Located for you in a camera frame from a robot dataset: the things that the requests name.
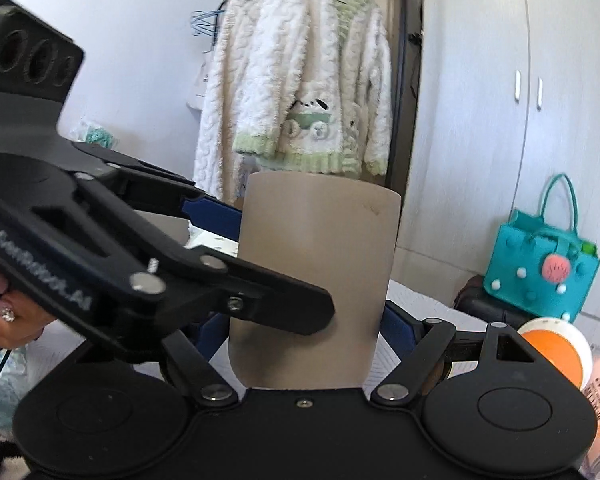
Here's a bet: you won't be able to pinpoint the teal handbag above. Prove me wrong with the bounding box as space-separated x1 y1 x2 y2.
482 173 600 324

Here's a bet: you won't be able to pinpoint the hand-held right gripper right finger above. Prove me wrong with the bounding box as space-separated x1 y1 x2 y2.
370 300 543 407

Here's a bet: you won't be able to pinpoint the person's left hand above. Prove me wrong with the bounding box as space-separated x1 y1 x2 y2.
0 260 57 351

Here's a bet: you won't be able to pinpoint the black suitcase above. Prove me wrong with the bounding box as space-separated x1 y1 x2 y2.
452 275 531 332

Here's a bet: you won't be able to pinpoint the beige cup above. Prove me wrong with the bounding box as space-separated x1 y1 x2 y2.
228 171 402 391

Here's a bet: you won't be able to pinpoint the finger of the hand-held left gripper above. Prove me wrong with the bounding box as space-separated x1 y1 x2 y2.
130 252 337 337
72 141 244 242

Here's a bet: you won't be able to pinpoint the blue wire hangers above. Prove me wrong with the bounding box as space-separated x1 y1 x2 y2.
190 9 222 40

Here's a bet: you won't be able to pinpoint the teal patterned cloth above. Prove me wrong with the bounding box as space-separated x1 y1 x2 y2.
70 117 118 150

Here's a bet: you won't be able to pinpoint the white wardrobe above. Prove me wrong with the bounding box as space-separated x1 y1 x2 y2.
395 0 600 348

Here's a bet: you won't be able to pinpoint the clear plastic bag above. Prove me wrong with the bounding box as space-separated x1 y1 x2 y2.
0 347 41 431

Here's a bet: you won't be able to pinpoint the white fluffy cardigan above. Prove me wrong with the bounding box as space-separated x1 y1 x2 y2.
192 0 393 206

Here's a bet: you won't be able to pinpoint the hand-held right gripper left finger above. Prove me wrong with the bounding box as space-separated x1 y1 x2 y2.
161 310 240 406

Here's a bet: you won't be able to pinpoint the orange and white lid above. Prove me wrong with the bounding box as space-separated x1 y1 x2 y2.
517 317 594 389

